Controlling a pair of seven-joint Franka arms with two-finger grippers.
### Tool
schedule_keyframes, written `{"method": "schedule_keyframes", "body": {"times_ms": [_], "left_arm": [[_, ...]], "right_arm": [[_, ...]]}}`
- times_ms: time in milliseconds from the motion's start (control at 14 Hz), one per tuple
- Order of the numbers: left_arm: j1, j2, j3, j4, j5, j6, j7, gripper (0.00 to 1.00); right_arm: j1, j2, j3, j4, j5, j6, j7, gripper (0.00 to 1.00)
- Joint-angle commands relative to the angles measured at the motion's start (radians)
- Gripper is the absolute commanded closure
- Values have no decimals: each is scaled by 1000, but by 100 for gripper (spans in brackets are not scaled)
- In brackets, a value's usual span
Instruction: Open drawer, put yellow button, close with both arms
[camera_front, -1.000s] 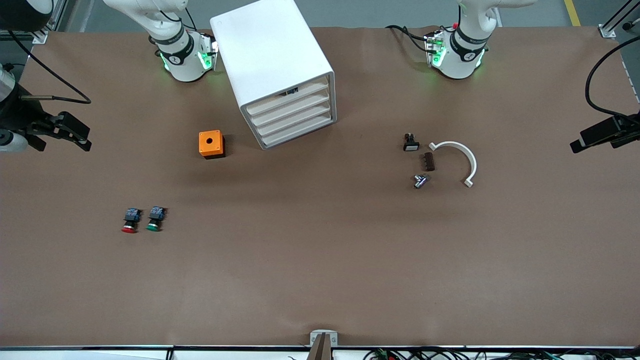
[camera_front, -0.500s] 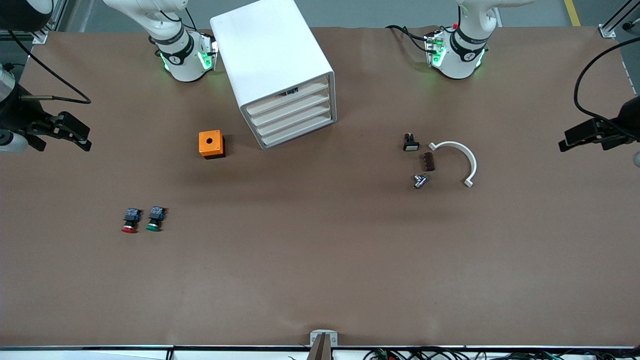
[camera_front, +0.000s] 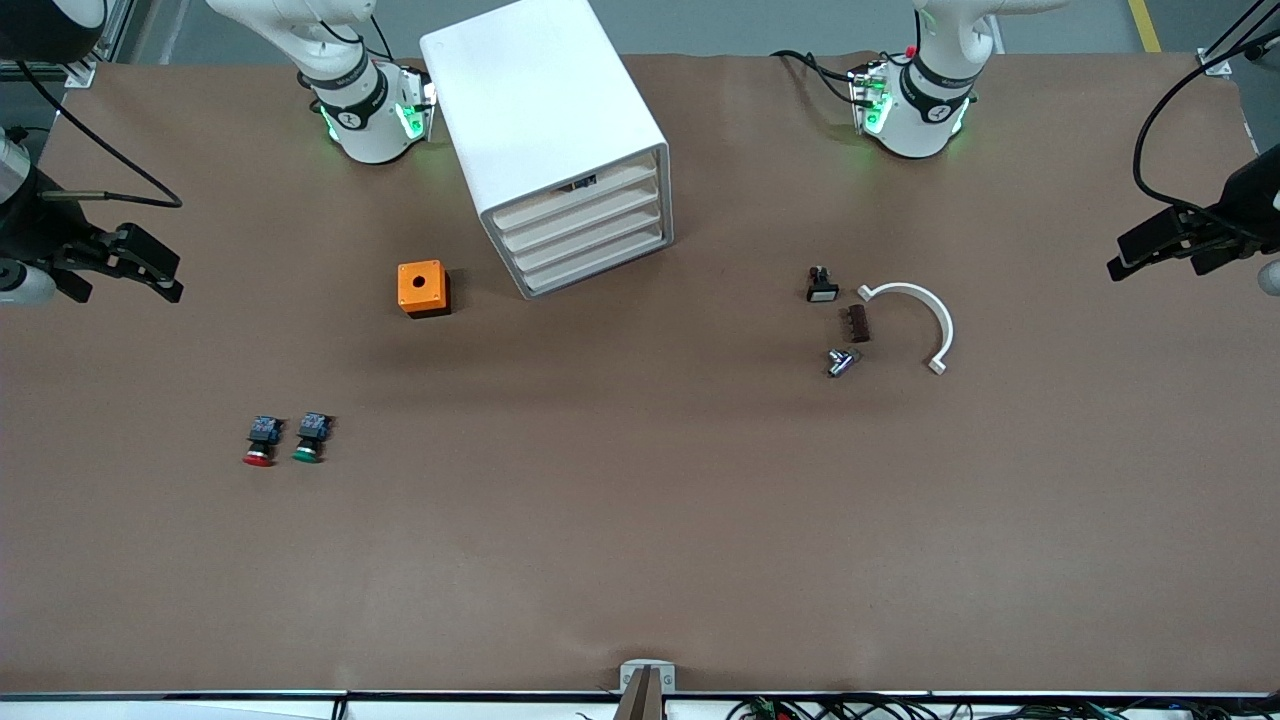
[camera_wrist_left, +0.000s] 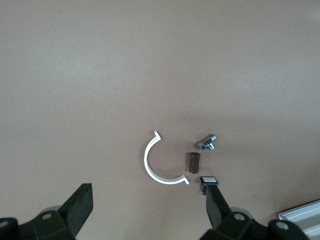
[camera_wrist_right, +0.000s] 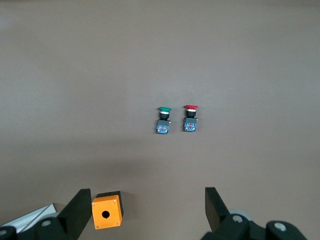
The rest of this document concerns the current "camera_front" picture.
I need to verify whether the white plastic drawer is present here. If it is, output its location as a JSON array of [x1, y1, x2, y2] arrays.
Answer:
[[490, 152, 662, 233], [498, 178, 662, 253], [508, 203, 663, 273], [518, 226, 665, 294]]

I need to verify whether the red push button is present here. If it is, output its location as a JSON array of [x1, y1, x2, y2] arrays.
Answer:
[[242, 415, 285, 468]]

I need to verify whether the green push button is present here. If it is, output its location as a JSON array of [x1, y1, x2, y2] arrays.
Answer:
[[292, 411, 334, 464]]

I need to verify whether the white drawer cabinet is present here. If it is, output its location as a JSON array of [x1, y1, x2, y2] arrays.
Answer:
[[419, 0, 674, 301]]

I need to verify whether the yellow floor tape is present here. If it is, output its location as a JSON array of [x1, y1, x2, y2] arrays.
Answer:
[[1128, 0, 1167, 54]]

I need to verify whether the brown table cover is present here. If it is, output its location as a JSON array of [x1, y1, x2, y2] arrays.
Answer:
[[0, 50, 1280, 696]]

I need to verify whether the aluminium frame post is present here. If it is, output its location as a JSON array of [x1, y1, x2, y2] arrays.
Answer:
[[60, 0, 136, 89], [1197, 0, 1280, 79]]

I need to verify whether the white curved plastic bracket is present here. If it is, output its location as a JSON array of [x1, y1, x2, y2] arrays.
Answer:
[[857, 282, 955, 376]]

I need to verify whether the orange button enclosure box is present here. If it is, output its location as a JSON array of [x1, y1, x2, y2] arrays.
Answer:
[[397, 260, 451, 319]]

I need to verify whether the black arm base cable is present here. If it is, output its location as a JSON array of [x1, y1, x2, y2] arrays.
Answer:
[[770, 48, 863, 106]]

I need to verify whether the white table edge rail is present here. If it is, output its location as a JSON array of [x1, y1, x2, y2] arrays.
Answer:
[[0, 690, 1280, 720]]

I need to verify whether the black cable bundle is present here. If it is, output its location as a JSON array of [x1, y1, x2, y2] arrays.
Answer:
[[725, 694, 1280, 720]]

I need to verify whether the silver metal table bracket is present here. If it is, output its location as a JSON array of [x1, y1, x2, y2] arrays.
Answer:
[[620, 660, 677, 694]]

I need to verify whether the brown camera post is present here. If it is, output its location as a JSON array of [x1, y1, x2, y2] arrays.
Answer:
[[612, 667, 666, 720]]

